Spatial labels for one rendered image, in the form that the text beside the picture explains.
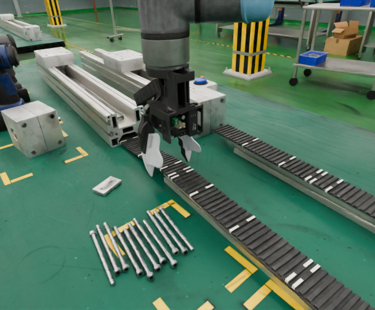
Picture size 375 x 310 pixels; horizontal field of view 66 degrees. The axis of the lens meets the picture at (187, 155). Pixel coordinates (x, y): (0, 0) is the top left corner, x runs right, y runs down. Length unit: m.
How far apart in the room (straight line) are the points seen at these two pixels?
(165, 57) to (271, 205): 0.31
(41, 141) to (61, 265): 0.36
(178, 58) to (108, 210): 0.29
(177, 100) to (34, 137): 0.40
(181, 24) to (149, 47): 0.06
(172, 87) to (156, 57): 0.05
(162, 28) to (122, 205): 0.31
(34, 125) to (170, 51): 0.41
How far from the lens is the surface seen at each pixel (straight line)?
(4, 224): 0.59
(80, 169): 0.67
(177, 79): 0.44
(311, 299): 0.39
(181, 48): 0.46
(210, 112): 0.74
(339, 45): 5.68
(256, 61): 4.10
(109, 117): 0.70
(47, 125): 0.75
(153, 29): 0.45
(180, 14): 0.45
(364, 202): 0.55
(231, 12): 0.45
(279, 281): 0.42
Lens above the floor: 1.12
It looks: 31 degrees down
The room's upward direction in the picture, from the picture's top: 2 degrees counter-clockwise
